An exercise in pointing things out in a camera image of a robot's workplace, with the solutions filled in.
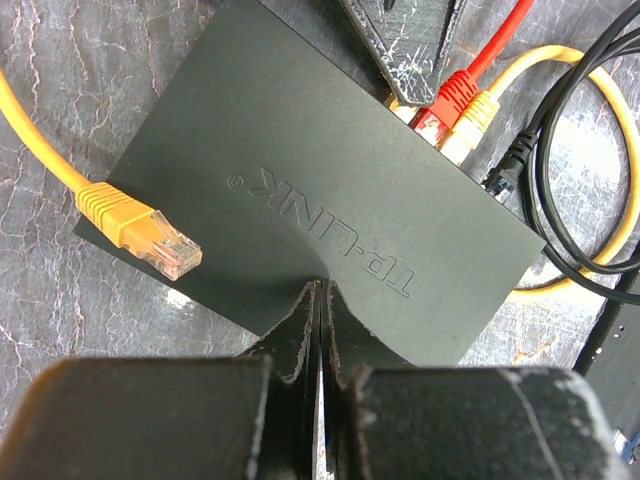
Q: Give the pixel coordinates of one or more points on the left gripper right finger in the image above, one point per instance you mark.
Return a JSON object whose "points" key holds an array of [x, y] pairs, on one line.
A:
{"points": [[388, 419]]}

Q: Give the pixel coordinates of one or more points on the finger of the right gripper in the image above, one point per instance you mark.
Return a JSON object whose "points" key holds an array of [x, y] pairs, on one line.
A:
{"points": [[450, 30], [410, 82]]}

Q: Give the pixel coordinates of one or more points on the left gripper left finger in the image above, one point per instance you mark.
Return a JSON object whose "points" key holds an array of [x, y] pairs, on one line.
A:
{"points": [[251, 416]]}

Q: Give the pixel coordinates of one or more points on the black TP-Link network switch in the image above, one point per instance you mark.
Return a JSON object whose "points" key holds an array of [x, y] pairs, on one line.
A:
{"points": [[284, 170]]}

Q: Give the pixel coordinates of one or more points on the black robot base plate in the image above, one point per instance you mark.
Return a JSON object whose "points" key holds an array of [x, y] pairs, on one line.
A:
{"points": [[609, 361]]}

